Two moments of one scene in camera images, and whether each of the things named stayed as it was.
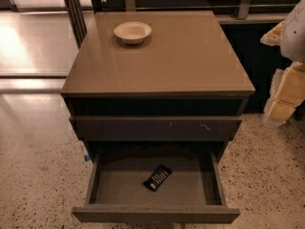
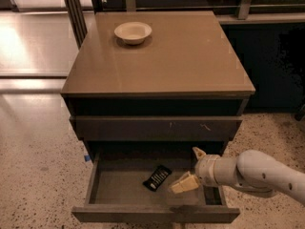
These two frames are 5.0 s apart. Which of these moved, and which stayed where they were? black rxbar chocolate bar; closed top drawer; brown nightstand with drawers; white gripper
Moved: white gripper
Stayed: brown nightstand with drawers; black rxbar chocolate bar; closed top drawer
